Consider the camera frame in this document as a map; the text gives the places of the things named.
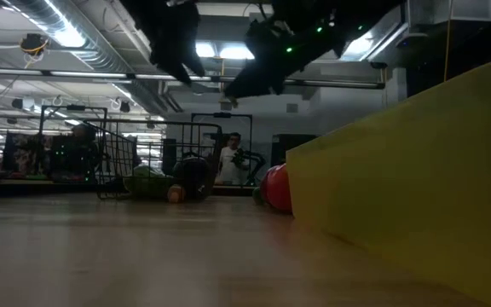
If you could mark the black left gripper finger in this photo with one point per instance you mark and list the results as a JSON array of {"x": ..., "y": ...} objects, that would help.
[
  {"x": 173, "y": 69},
  {"x": 194, "y": 65}
]

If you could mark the round red apple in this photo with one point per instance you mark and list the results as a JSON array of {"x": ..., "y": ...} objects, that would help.
[{"x": 277, "y": 187}]

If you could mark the round dark purple vegetable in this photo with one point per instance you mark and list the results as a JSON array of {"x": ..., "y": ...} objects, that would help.
[{"x": 194, "y": 175}]

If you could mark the small green white vegetable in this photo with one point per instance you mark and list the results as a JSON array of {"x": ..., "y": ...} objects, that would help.
[{"x": 257, "y": 197}]

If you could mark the striped green squash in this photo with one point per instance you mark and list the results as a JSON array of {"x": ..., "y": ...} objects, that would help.
[{"x": 147, "y": 185}]

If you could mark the small beige mushroom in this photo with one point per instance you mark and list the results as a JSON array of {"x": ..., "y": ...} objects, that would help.
[{"x": 176, "y": 194}]

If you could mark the background black robot arm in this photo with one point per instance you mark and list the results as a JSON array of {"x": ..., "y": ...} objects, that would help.
[{"x": 254, "y": 162}]

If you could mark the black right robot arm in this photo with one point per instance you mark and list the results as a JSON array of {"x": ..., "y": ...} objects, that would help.
[{"x": 348, "y": 17}]

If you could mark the ceiling light panel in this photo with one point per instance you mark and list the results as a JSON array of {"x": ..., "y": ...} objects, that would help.
[
  {"x": 205, "y": 50},
  {"x": 237, "y": 52}
]

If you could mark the black background cabinet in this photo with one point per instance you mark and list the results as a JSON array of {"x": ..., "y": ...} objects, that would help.
[{"x": 292, "y": 147}]

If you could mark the person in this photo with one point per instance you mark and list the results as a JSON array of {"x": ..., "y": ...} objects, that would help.
[{"x": 230, "y": 164}]

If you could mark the long grey horizontal bar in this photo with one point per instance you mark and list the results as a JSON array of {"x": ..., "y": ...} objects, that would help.
[{"x": 88, "y": 74}]

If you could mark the dark background workstation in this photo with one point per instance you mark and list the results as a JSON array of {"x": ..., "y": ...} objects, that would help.
[{"x": 75, "y": 158}]

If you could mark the yellow plastic bin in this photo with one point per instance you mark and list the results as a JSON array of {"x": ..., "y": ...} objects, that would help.
[{"x": 399, "y": 192}]

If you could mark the colourful poster board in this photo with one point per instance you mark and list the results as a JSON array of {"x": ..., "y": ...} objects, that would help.
[{"x": 24, "y": 155}]

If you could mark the grey ceiling box unit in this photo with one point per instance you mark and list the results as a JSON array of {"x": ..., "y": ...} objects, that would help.
[{"x": 450, "y": 17}]

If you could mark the black background rig frame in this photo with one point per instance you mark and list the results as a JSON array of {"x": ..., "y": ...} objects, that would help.
[
  {"x": 73, "y": 107},
  {"x": 222, "y": 114}
]

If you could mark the silver ventilation duct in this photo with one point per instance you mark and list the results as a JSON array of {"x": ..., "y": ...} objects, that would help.
[{"x": 100, "y": 59}]

